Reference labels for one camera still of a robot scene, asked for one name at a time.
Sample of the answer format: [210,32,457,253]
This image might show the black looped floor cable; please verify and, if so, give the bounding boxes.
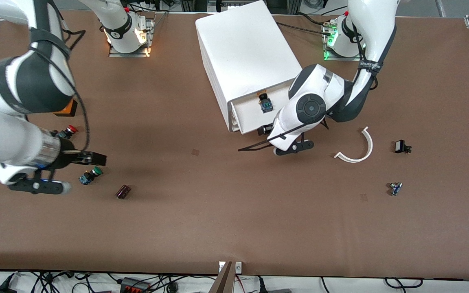
[384,278,425,289]

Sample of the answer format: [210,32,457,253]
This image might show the black red power strip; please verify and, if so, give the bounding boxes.
[120,278,152,293]

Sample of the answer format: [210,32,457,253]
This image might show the white curved plastic strip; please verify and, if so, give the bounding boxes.
[334,126,374,164]

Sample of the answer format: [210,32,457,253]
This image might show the red push button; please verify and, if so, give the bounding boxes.
[55,125,79,140]

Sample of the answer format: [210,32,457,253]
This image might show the brown angled post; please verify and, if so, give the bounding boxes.
[208,261,235,293]

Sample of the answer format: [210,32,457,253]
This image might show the orange box with hole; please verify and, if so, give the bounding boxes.
[53,98,78,118]

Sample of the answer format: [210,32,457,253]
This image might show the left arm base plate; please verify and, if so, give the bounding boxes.
[323,20,367,62]

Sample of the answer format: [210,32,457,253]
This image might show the yellow push button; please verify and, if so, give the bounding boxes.
[258,92,274,114]

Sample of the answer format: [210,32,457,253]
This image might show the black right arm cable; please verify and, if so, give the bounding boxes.
[27,24,91,152]

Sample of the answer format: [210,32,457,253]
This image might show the green push button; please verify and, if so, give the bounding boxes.
[79,166,103,186]

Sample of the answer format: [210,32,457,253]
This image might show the black left camera mount bracket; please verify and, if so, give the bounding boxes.
[275,134,315,157]

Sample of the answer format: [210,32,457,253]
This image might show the black right camera mount bracket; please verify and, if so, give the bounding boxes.
[7,173,66,195]

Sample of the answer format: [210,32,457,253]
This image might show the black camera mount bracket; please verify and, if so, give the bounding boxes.
[7,173,66,195]
[275,134,315,157]

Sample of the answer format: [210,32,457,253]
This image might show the black cable behind cabinet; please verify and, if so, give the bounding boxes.
[276,12,333,37]

